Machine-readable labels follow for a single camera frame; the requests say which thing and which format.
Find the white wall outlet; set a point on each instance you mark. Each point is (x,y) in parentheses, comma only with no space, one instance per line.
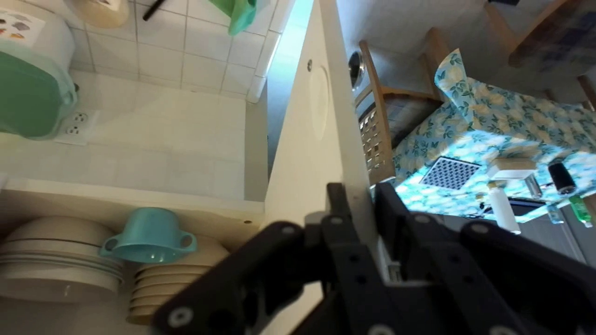
(77,124)

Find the green cloth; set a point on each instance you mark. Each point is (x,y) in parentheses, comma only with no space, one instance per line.
(239,14)

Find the stack of cream bowls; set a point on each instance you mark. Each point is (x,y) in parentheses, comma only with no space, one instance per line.
(160,286)

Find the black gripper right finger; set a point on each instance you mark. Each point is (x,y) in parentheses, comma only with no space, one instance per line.
(496,280)

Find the white cupboard door with knob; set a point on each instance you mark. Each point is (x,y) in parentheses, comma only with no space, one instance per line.
(317,124)

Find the paper towel roll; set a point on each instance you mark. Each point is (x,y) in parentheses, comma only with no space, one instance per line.
(503,208)

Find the black cup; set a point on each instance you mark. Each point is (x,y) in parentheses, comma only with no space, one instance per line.
(561,178)

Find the white wall cupboard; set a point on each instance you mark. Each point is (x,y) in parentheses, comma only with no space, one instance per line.
(187,208)

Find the dark placemat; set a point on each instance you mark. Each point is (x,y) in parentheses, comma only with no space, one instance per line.
(451,174)

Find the light wooden chair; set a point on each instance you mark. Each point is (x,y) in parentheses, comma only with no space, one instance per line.
(546,31)

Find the green bottle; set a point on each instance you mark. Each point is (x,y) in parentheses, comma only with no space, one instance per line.
(580,211)

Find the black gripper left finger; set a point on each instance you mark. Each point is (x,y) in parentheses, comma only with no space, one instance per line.
(280,286)

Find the wooden chair patterned cushion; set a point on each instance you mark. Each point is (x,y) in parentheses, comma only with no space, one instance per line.
(403,113)

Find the dining table floral tablecloth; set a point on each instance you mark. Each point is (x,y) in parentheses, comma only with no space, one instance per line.
(496,118)

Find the stack of white plates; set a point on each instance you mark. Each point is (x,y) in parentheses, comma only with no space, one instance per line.
(56,262)

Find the wicker basket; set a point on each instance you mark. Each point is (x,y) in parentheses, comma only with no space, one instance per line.
(512,169)

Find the white bin green lid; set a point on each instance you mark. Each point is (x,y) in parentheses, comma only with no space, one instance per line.
(30,75)

